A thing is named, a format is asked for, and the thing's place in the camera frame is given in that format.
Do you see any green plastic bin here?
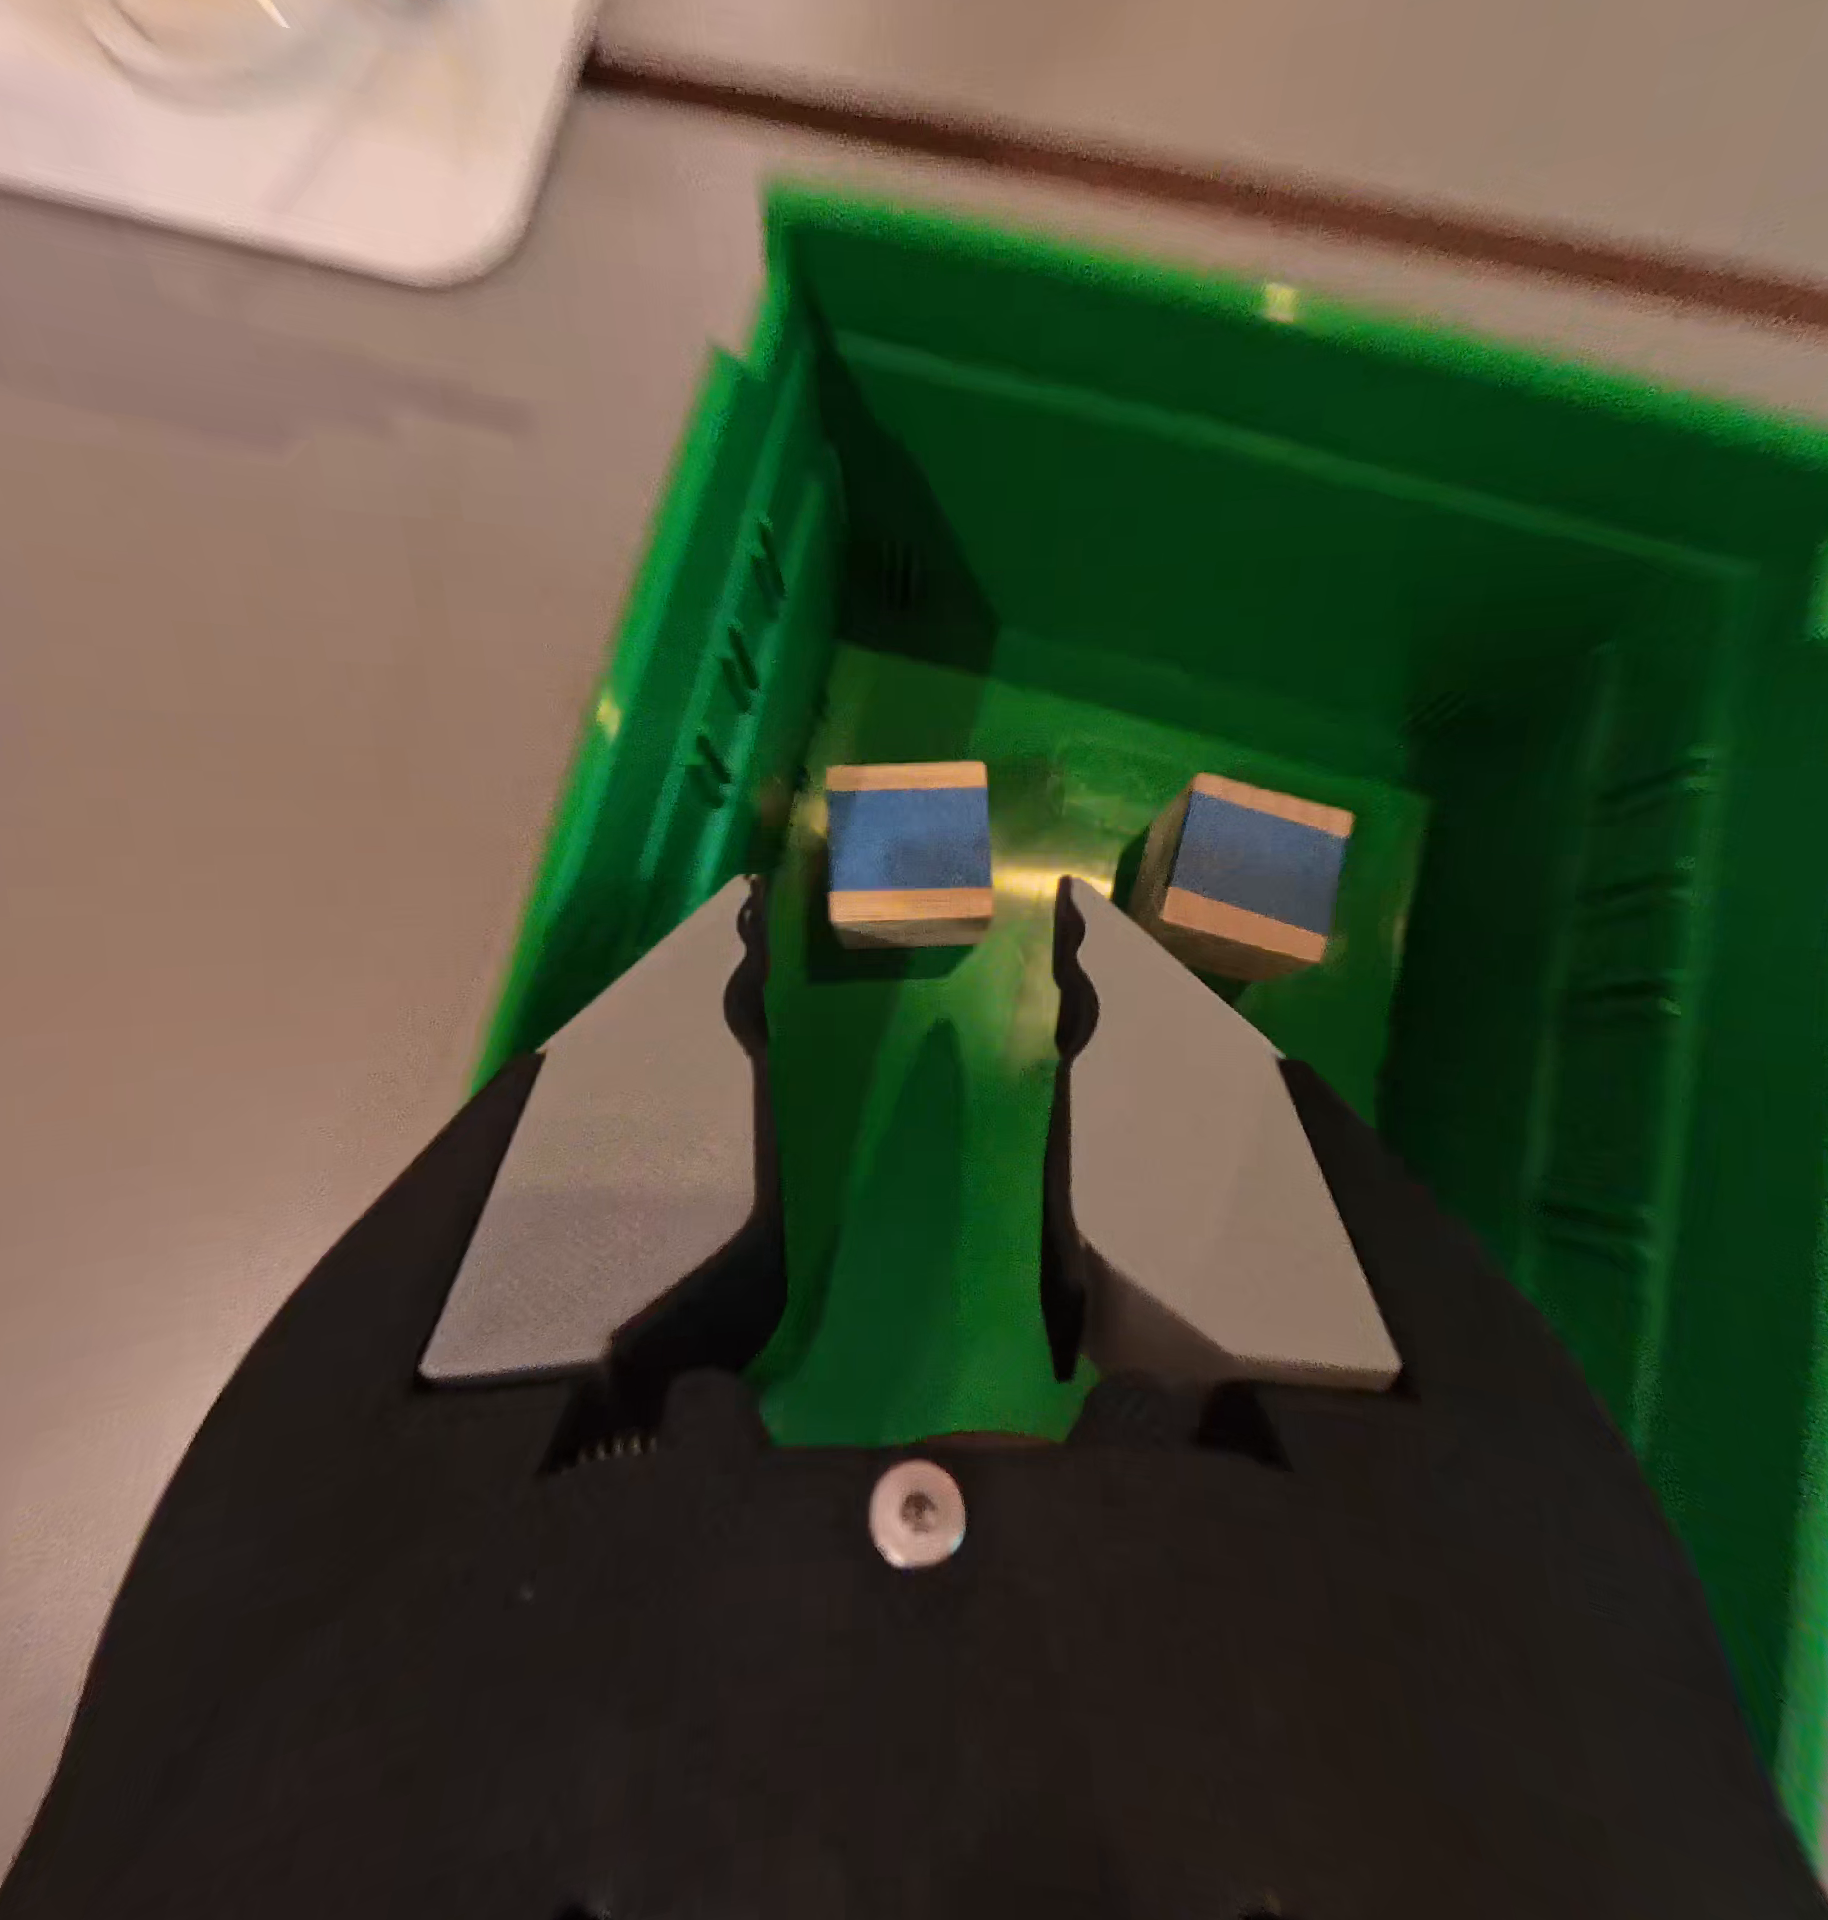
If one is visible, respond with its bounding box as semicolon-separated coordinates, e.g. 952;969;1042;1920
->
465;179;1828;1863

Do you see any blue-striped wooden cube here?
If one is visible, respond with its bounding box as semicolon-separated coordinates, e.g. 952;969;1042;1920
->
821;761;995;951
1131;772;1359;982

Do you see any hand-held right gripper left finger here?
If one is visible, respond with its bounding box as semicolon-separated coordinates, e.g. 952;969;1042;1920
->
415;875;788;1385

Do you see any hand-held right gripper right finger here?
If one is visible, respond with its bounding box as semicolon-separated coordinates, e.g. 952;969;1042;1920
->
1042;875;1404;1394

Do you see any white stand base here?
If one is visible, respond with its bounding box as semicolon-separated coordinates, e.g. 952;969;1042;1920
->
0;0;605;289

